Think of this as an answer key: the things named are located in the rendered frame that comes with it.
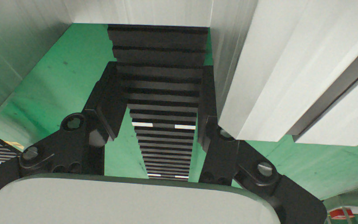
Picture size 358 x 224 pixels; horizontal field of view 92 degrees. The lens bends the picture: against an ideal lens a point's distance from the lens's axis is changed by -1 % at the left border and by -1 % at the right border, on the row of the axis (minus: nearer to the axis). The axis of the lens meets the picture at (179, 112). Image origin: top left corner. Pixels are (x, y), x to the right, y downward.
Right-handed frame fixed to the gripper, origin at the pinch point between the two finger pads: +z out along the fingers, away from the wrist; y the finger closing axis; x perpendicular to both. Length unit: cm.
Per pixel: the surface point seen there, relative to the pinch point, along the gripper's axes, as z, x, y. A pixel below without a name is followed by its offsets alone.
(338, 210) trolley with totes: 53, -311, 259
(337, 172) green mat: 3.1, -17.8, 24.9
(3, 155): -0.4, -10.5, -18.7
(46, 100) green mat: 3.0, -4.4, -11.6
